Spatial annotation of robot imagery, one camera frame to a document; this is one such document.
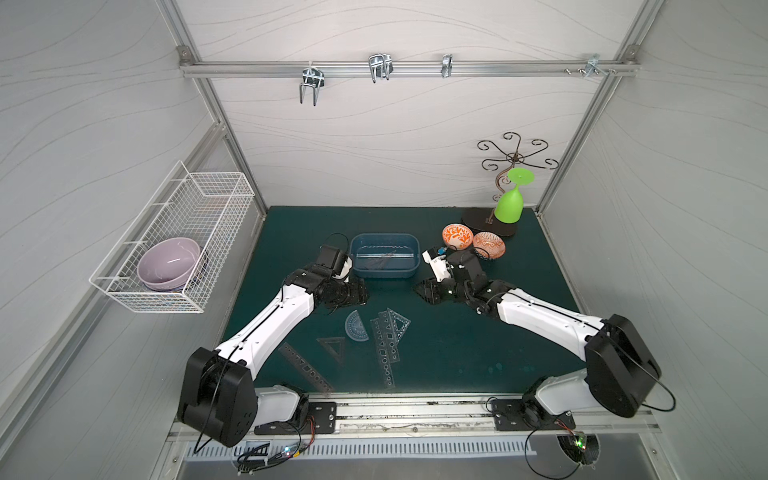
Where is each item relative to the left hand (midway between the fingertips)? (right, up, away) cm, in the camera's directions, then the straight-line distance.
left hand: (362, 297), depth 82 cm
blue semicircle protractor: (-3, -11, +7) cm, 13 cm away
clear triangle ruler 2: (+11, -10, +9) cm, 17 cm away
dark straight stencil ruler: (-21, -17, +2) cm, 26 cm away
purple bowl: (-39, +11, -21) cm, 46 cm away
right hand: (+15, +3, +2) cm, 16 cm away
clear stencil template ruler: (+7, -15, +4) cm, 17 cm away
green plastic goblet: (+45, +26, +10) cm, 53 cm away
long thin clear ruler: (+8, +10, +24) cm, 27 cm away
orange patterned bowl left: (+33, +16, +29) cm, 47 cm away
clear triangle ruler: (+4, +7, +22) cm, 23 cm away
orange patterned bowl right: (+44, +14, +26) cm, 53 cm away
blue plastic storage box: (+6, +15, +25) cm, 30 cm away
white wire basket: (-41, +24, -4) cm, 48 cm away
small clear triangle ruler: (-8, -15, +4) cm, 17 cm away
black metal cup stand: (+44, +23, +33) cm, 60 cm away
